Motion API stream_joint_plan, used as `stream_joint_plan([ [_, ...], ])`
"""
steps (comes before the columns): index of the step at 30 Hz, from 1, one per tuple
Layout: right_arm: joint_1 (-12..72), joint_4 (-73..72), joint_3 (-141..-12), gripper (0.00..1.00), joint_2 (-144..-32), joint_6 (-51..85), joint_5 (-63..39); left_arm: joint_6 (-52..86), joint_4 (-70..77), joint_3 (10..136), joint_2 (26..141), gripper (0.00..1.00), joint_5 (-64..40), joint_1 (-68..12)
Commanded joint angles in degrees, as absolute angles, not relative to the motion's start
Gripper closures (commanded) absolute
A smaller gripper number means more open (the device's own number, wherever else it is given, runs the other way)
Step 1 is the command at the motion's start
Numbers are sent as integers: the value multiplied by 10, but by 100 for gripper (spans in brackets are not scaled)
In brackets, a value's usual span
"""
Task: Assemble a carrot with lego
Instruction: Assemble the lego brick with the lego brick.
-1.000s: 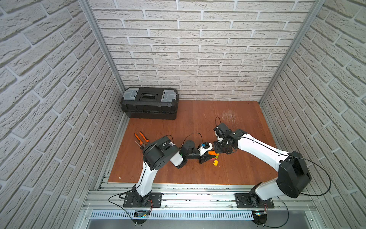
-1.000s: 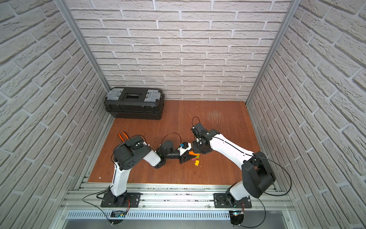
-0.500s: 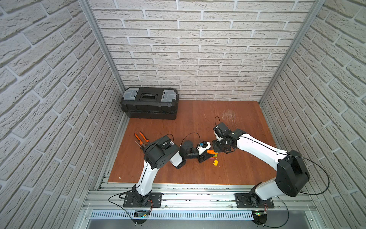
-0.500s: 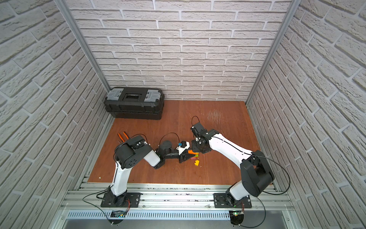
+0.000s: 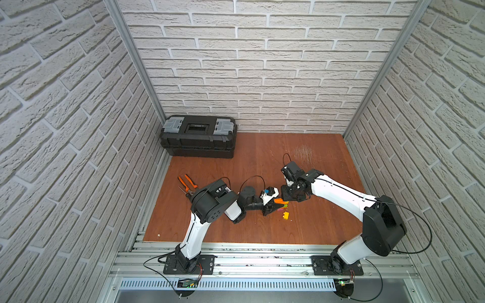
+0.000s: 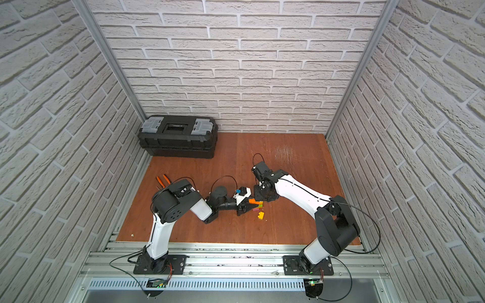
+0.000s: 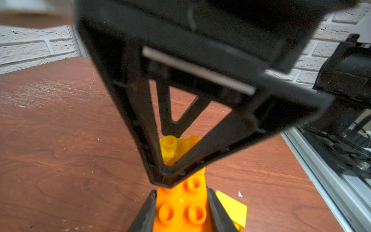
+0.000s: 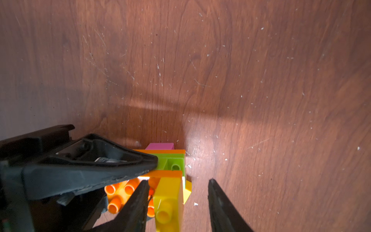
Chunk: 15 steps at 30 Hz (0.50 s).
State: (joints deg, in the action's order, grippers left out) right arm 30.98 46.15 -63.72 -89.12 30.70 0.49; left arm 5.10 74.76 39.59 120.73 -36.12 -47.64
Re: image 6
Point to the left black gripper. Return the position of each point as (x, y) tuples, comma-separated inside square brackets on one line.
[(240, 204)]

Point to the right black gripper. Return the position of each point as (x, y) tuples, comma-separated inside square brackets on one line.
[(257, 196)]

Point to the orange lego brick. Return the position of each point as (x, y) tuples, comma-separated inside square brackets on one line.
[(254, 202)]

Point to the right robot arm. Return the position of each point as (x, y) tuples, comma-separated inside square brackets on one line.
[(335, 223)]

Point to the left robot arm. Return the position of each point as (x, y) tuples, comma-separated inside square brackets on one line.
[(171, 203)]

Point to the black plastic toolbox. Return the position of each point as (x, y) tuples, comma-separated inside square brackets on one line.
[(179, 136)]

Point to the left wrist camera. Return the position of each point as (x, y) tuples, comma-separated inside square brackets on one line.
[(241, 194)]

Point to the aluminium rail frame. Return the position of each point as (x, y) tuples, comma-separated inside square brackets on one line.
[(205, 272)]

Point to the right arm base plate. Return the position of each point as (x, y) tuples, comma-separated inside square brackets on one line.
[(293, 265)]

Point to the orange handled pliers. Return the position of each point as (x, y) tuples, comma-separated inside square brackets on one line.
[(163, 181)]

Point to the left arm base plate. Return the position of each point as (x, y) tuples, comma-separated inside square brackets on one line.
[(174, 264)]

